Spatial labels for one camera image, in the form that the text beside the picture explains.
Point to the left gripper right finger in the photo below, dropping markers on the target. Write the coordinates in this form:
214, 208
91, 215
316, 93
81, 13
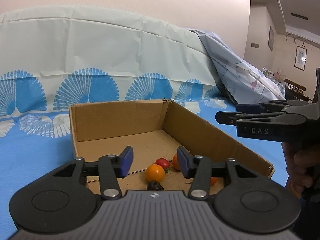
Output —
198, 168

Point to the framed picture far wall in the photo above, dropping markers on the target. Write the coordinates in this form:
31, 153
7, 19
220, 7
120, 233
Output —
300, 58

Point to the small framed picture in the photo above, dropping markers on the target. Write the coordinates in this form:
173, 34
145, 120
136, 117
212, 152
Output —
271, 37

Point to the brown cardboard box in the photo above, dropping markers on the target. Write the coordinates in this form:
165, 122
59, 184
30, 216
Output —
154, 129

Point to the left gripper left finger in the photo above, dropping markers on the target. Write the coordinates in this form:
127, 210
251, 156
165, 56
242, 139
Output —
110, 168

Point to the wooden chair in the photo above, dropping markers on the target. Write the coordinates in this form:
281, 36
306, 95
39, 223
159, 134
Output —
294, 91

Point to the wall switch plate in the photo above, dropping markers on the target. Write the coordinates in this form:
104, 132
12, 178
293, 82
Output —
254, 45

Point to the dark cherry with stem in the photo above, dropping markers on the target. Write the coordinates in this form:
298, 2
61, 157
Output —
154, 186

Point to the person's right hand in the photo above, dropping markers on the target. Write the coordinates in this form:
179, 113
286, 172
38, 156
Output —
297, 161

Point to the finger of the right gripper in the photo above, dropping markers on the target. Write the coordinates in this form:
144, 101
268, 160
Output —
232, 118
273, 106

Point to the blue patterned table cloth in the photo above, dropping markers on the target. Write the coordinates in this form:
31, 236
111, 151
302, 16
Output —
55, 57

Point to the red tomato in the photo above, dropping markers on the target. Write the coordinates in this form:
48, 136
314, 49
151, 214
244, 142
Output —
164, 163

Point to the small orange tangerine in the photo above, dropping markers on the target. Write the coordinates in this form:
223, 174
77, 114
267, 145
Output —
155, 173

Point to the orange tangerine near left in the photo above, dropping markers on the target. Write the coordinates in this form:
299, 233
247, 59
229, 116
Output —
213, 181

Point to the large orange tangerine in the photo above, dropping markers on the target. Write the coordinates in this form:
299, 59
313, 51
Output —
175, 163

